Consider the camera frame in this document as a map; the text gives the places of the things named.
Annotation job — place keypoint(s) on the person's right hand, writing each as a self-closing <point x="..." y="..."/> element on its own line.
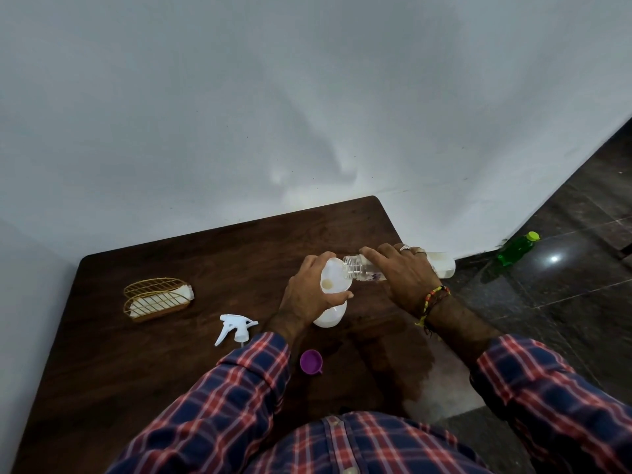
<point x="407" y="281"/>

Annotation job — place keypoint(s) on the person's left hand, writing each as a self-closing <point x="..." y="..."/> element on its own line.
<point x="301" y="298"/>

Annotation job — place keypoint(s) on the person's left thumb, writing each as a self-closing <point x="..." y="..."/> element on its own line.
<point x="338" y="296"/>

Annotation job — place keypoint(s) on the white plastic bottle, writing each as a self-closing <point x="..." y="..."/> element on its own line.
<point x="332" y="314"/>

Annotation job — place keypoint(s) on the white plastic funnel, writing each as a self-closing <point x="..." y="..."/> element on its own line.
<point x="336" y="275"/>

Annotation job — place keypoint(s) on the clear plastic bottle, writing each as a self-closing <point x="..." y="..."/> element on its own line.
<point x="356" y="268"/>

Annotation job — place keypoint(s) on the person's left forearm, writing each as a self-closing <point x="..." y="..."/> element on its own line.
<point x="222" y="404"/>

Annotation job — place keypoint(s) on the person's right forearm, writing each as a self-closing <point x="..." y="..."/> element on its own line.
<point x="538" y="389"/>

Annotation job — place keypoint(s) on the purple bottle cap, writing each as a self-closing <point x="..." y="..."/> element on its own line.
<point x="311" y="362"/>

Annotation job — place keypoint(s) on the white spray trigger head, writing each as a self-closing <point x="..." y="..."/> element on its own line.
<point x="236" y="328"/>

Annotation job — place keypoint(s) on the plaid shirt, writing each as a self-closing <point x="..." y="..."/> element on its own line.
<point x="365" y="446"/>

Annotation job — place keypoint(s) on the white paper napkins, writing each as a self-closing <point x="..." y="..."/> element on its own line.
<point x="163" y="302"/>

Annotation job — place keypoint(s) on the green plastic bottle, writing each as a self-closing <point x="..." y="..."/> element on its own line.
<point x="513" y="250"/>

